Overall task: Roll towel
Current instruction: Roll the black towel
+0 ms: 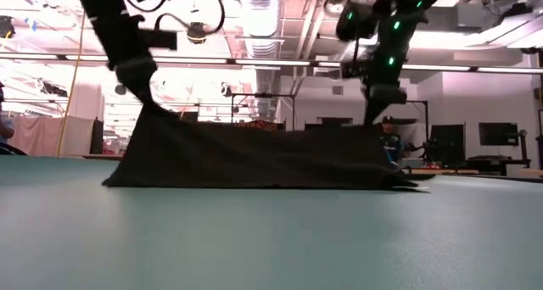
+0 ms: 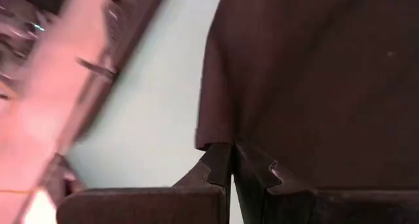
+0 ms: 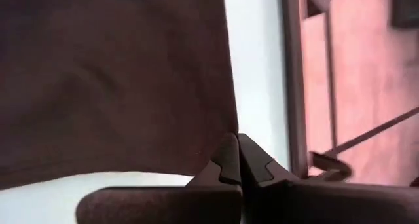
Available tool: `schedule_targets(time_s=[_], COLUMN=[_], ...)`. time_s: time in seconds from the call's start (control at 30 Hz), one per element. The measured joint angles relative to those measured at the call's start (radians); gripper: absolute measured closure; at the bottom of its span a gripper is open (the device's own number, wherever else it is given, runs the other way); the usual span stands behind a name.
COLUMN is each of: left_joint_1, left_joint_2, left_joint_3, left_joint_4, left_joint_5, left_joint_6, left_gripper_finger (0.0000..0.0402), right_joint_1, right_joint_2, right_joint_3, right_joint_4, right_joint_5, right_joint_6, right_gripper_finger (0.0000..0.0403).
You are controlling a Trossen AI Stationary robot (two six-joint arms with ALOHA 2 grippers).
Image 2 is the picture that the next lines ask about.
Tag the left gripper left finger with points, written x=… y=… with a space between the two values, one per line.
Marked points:
x=147 y=206

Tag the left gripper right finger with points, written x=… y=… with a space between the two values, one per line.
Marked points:
x=327 y=207

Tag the black towel with white label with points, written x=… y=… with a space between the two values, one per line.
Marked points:
x=311 y=86

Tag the green table mat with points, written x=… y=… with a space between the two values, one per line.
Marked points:
x=147 y=119

